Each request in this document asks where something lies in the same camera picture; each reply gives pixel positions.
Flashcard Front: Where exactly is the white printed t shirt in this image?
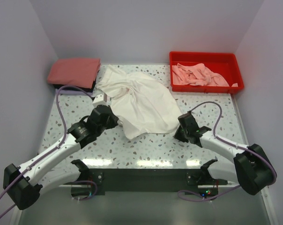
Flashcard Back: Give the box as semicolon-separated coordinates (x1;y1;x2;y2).
96;66;182;140

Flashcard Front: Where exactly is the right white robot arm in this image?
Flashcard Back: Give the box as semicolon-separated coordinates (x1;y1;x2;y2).
174;112;276;195

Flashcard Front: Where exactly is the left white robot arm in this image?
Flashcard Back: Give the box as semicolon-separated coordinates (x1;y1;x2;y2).
3;105;119;210

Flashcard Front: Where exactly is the folded lavender t shirt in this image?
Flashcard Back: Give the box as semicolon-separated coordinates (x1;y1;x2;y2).
55;89;92;96

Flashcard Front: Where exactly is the folded salmon pink t shirt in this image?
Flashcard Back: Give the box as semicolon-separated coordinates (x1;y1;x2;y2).
47;58;101;89

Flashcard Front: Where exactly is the folded black t shirt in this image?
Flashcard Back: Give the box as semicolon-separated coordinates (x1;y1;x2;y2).
47;65;100;92

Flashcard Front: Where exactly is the pink t shirt in bin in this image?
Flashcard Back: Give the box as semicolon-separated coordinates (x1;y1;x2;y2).
171;63;230;87

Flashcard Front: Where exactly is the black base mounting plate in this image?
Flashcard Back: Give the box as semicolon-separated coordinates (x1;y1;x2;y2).
69;169;221;198

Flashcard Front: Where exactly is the red plastic bin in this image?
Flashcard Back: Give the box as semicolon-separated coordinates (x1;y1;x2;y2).
169;51;244;94

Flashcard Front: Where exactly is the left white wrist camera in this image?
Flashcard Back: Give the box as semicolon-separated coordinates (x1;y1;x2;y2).
92;94;107;108

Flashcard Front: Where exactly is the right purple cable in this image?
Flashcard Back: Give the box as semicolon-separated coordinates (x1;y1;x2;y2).
178;101;278;202

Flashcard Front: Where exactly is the purple cable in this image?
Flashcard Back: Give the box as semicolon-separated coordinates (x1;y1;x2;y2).
0;85;95;225
178;101;278;202

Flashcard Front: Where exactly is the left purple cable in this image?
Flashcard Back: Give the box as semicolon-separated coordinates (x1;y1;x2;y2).
0;85;95;225

